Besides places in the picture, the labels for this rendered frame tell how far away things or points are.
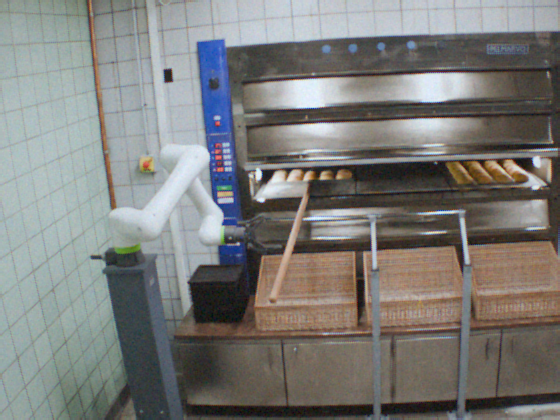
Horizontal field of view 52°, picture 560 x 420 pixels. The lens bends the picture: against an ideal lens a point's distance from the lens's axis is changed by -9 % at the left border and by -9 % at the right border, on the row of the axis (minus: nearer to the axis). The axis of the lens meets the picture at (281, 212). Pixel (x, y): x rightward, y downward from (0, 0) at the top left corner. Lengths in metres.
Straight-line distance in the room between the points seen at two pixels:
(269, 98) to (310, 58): 0.33
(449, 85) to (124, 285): 2.07
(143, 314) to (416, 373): 1.54
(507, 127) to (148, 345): 2.30
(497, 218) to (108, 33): 2.58
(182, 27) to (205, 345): 1.82
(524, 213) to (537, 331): 0.75
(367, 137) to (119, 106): 1.49
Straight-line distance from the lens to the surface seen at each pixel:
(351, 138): 3.54
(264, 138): 3.59
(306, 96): 3.52
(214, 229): 3.05
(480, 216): 3.73
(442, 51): 3.55
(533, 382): 3.64
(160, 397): 3.02
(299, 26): 3.51
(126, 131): 3.79
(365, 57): 3.51
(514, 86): 3.62
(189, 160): 2.75
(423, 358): 3.42
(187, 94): 3.64
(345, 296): 3.72
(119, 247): 2.75
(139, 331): 2.86
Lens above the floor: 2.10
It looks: 16 degrees down
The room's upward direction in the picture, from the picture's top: 5 degrees counter-clockwise
